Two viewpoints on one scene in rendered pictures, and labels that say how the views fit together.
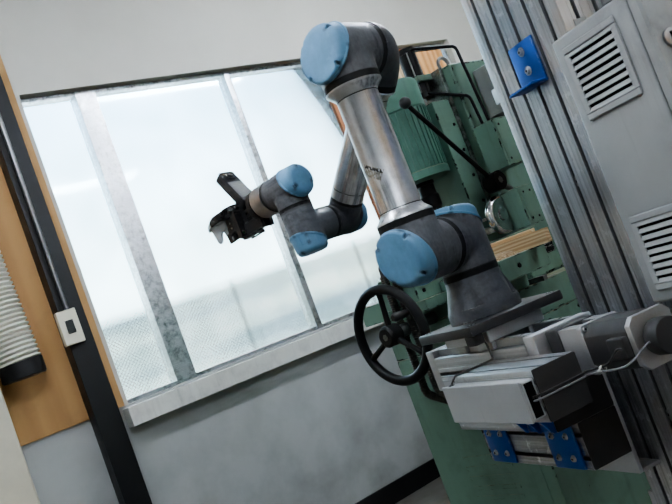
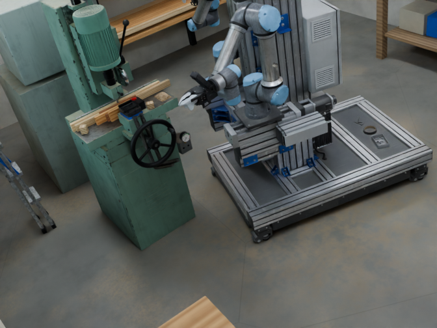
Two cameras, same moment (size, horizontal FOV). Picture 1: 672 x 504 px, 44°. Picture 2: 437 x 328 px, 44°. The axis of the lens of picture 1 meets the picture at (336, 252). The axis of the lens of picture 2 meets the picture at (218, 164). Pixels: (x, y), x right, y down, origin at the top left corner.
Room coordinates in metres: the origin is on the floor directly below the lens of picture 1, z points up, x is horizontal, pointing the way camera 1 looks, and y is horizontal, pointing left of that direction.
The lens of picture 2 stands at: (1.54, 2.35, 2.41)
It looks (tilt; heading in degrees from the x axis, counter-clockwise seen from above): 36 degrees down; 279
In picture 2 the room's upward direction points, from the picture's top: 12 degrees counter-clockwise
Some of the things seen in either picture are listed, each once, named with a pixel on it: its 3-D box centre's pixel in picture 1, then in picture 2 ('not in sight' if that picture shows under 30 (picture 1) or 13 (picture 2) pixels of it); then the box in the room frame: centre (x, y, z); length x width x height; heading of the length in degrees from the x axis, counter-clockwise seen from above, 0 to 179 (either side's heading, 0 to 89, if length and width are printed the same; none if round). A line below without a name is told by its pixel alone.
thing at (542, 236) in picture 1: (464, 264); (124, 104); (2.47, -0.35, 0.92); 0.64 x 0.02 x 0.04; 40
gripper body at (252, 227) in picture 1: (247, 216); (204, 93); (1.90, 0.16, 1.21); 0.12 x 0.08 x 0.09; 45
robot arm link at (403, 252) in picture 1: (380, 152); (268, 56); (1.60, -0.15, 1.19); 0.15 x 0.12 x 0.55; 136
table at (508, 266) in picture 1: (438, 292); (130, 120); (2.42, -0.24, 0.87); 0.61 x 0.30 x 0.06; 40
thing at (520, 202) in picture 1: (519, 208); (122, 71); (2.49, -0.57, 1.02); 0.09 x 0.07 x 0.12; 40
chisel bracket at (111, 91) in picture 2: not in sight; (112, 89); (2.50, -0.34, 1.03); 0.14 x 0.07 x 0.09; 130
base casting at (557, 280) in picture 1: (500, 307); (117, 123); (2.57, -0.42, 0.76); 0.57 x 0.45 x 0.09; 130
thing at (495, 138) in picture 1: (500, 144); (110, 40); (2.51, -0.59, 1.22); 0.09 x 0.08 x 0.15; 130
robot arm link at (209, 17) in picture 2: not in sight; (211, 17); (1.95, -0.98, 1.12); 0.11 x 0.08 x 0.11; 37
